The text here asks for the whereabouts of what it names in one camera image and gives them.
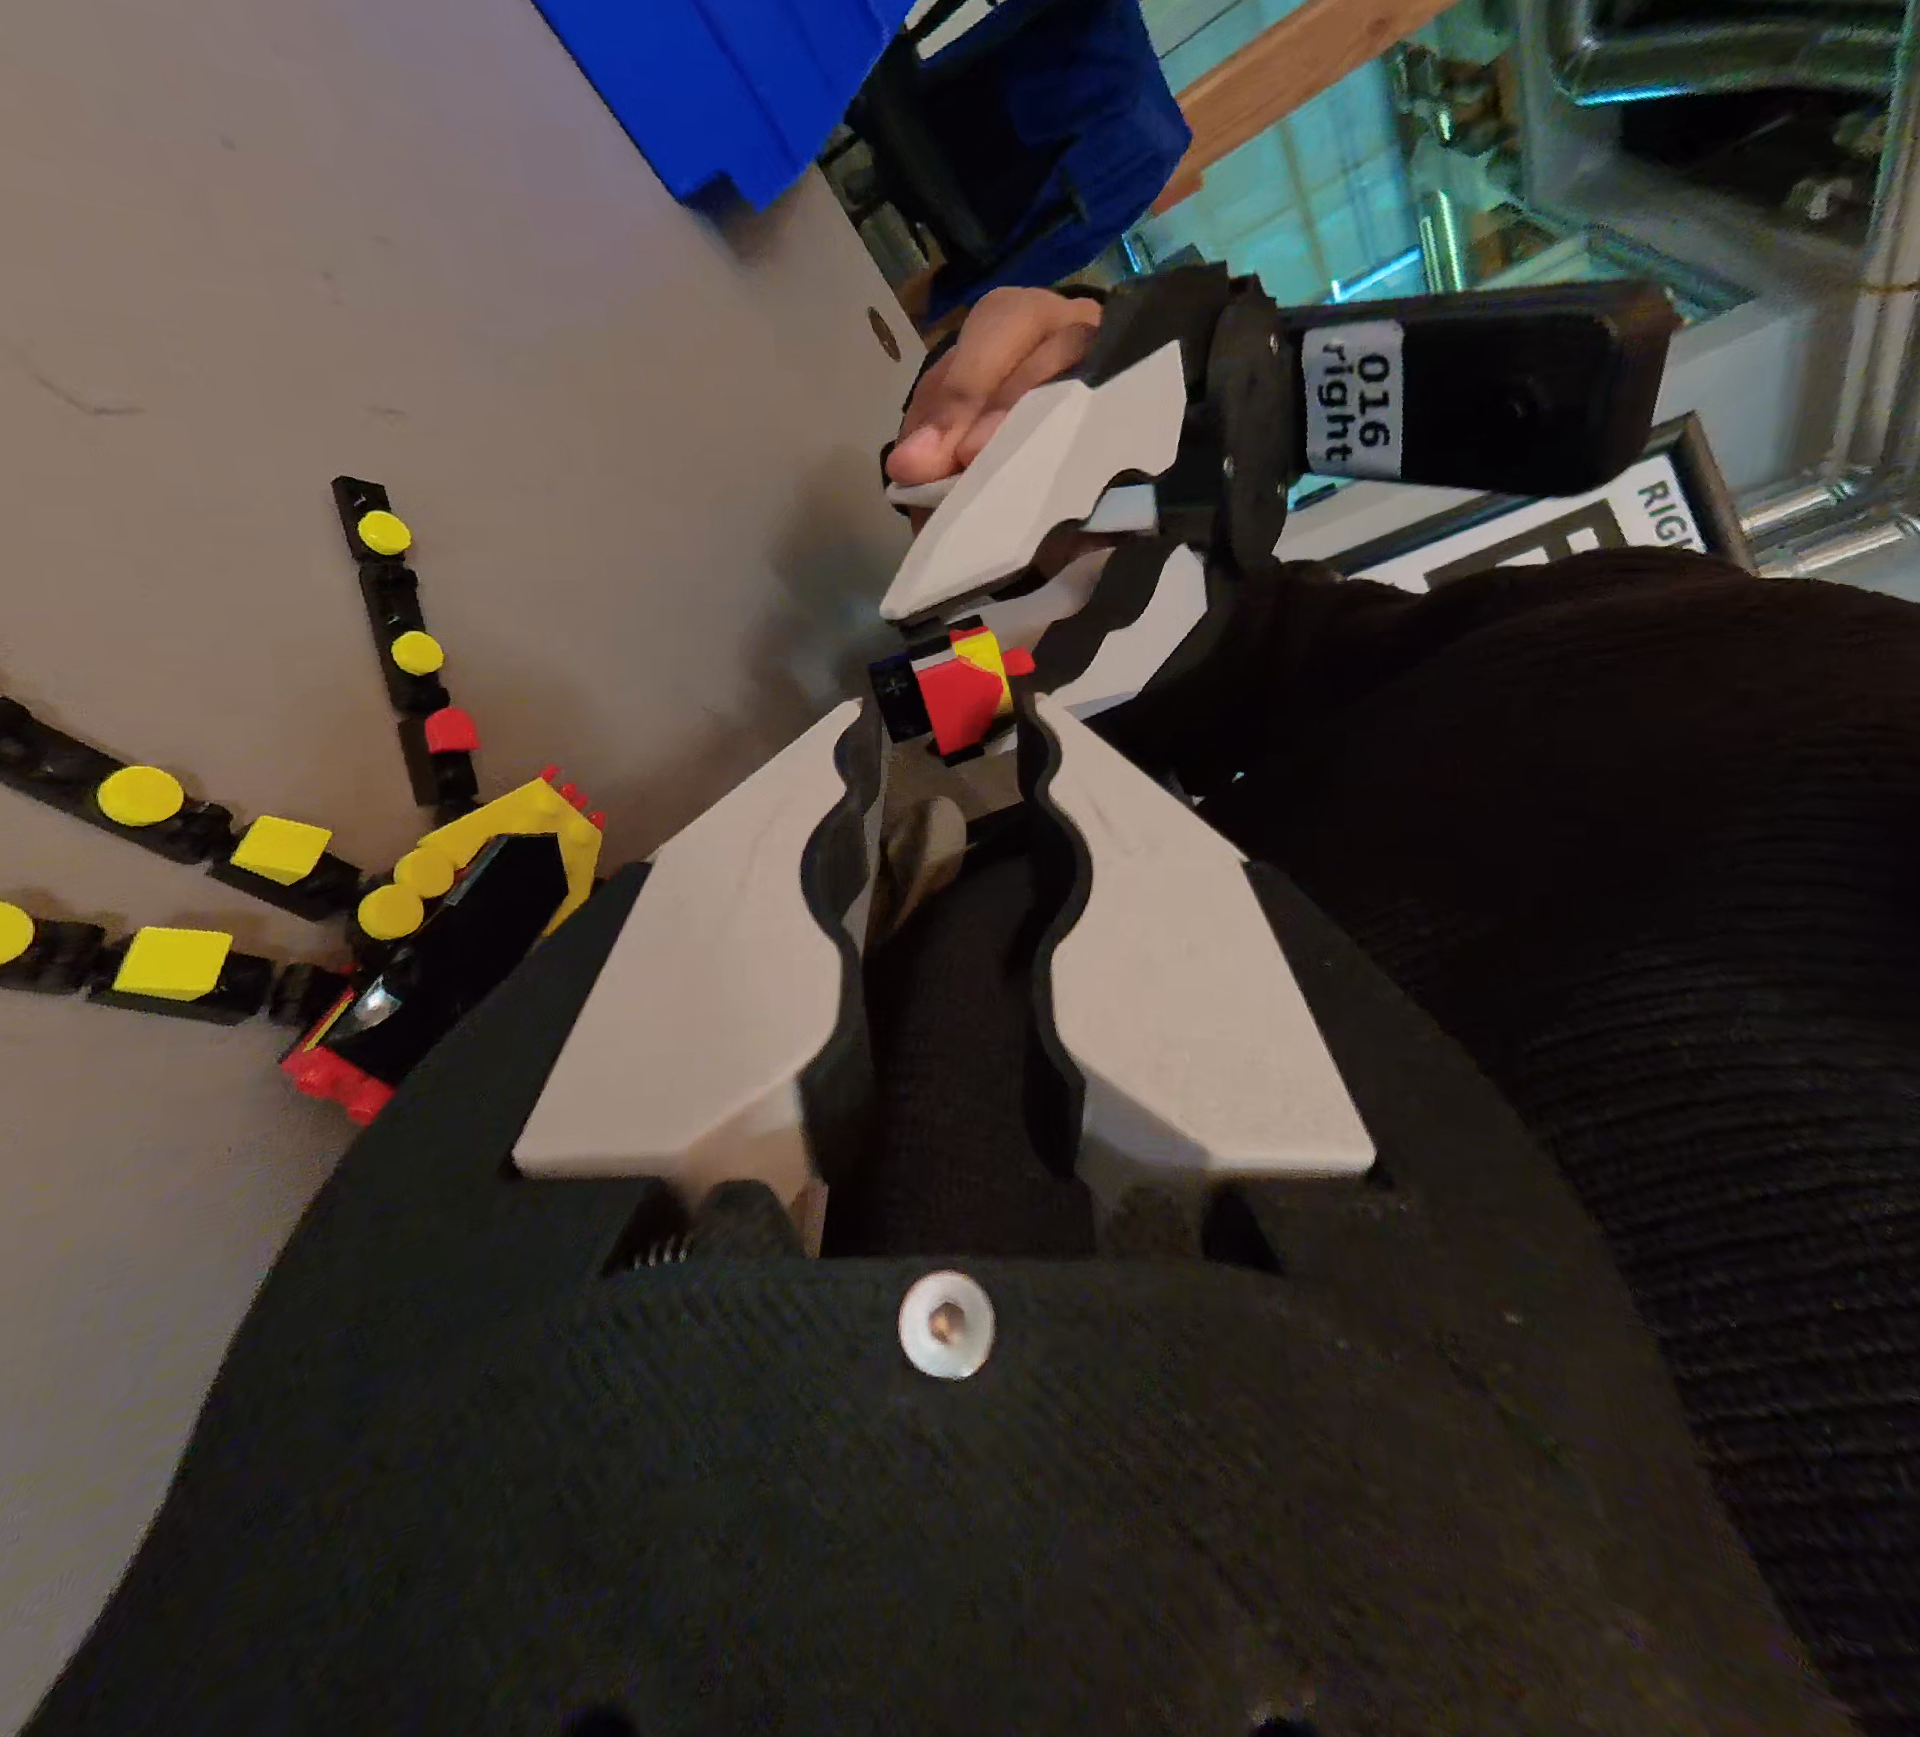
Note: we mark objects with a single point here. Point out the blue jacket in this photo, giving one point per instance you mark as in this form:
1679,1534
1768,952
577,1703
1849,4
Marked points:
1051,116

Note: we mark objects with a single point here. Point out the yellow black lego spider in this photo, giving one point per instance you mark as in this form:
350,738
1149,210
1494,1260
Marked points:
450,927

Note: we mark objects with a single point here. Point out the person's right hand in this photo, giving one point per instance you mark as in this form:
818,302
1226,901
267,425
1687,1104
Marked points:
990,366

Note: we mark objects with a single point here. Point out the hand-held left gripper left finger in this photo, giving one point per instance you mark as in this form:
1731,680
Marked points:
691,1018

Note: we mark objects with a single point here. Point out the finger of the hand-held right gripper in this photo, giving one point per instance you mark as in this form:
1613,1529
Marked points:
1020,477
1051,602

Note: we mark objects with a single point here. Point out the red yellow lego spider head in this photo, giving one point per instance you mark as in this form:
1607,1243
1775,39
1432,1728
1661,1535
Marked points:
952,703

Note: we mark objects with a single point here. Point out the silver metal pipes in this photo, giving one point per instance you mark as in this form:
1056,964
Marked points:
1874,342

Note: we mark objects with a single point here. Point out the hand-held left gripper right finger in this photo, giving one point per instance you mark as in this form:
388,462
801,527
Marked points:
1201,1018

